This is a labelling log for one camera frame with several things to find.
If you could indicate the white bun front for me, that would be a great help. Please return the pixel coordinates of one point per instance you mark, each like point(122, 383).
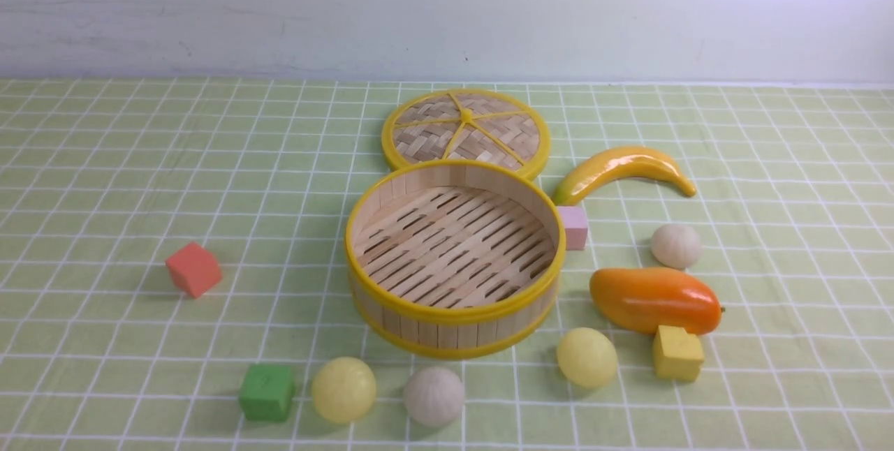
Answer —
point(434, 396)

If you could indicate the white bun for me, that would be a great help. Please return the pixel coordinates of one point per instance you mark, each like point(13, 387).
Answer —
point(676, 245)
point(434, 396)

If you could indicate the yellow bun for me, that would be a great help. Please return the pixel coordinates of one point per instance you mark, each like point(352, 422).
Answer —
point(343, 390)
point(587, 358)

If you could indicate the bamboo steamer tray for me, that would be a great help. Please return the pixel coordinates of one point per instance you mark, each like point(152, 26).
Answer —
point(454, 259)

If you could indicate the woven bamboo steamer lid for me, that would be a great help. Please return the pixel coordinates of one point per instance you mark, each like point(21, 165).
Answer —
point(467, 124)

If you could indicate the pink cube block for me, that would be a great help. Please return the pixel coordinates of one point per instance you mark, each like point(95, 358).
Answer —
point(576, 226)

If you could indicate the yellow toy banana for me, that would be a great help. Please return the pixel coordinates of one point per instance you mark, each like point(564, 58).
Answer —
point(620, 163)

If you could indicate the red cube block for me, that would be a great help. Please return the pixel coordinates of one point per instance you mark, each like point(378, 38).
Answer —
point(194, 270)

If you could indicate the green cube block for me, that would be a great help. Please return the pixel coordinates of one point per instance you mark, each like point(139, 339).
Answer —
point(267, 392)

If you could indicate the yellow cube block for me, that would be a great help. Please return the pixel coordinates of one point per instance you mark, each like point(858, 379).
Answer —
point(677, 354)

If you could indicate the green checkered tablecloth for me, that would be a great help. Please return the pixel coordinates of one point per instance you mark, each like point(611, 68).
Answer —
point(103, 180)

